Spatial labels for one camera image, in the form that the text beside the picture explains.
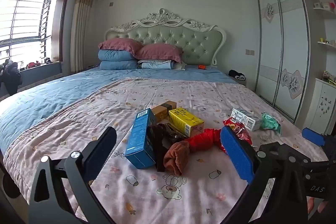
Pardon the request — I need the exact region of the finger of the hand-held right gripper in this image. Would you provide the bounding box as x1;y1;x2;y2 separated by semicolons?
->
301;127;336;161
293;152;330;174

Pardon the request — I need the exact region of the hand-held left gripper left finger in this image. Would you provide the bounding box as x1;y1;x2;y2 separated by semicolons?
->
28;126;117;224

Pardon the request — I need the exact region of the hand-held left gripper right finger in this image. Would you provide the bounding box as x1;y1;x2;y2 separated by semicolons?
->
220;126;308;224

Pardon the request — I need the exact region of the red snack packet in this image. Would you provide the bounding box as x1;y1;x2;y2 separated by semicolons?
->
219;117;252;153

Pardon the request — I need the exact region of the red cloth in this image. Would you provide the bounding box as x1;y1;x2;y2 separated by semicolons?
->
184;128;222;153

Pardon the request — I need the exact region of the blue cardboard box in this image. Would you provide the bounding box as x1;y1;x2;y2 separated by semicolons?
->
124;108;158;170

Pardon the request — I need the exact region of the black foam square with hole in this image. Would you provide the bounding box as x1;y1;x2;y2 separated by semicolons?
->
146;125;170;172

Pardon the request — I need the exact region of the orange-brown cloth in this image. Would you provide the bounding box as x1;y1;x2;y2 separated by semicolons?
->
163;140;190;176

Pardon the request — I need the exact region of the person's right hand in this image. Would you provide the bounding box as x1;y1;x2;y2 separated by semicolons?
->
307;198;330;218

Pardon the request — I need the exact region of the white cabinet with stickers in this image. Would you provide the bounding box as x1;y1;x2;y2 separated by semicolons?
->
302;78;336;135

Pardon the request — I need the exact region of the white cardboard box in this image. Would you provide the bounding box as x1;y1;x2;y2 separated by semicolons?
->
230;108;263;131

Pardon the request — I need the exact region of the green plastic packet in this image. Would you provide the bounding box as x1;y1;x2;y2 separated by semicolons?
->
261;113;282;135

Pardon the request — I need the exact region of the clutter on cabinet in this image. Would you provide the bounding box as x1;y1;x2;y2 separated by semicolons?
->
322;70;336;85

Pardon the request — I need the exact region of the yellow cardboard box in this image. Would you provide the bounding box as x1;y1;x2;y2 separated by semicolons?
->
168;107;205;136

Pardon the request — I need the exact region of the blue bed sheet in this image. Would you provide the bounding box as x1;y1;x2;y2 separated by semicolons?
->
0;65;237;153

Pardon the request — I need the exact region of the brown and gold box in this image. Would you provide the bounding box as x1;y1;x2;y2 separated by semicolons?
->
151;100;177;122

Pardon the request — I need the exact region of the black cloth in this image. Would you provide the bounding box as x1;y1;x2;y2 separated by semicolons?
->
228;70;246;80

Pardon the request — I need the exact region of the white sliding-door wardrobe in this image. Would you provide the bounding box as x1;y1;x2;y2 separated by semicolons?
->
253;0;310;123

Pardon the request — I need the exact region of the blue folded quilt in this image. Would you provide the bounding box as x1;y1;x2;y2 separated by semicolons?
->
100;60;138;70
98;49;135;62

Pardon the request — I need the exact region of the light blue folded blanket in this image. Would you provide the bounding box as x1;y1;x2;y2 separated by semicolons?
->
138;59;175;69

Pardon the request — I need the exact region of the pink pillow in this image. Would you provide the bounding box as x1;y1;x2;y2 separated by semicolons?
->
136;43;183;63
98;38;143;56

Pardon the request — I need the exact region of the dark jacket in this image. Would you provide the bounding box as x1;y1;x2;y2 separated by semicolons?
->
0;59;22;96

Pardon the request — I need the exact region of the green tufted headboard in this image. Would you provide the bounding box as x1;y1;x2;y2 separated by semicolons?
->
105;7;227;67

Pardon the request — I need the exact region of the beige curtain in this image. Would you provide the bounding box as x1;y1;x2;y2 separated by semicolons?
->
71;0;97;73

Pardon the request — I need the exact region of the barred window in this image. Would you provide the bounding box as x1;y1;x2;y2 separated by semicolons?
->
0;0;53;64

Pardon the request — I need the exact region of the white wall shelf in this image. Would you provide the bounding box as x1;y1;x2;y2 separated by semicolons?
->
317;39;336;48
313;1;336;13

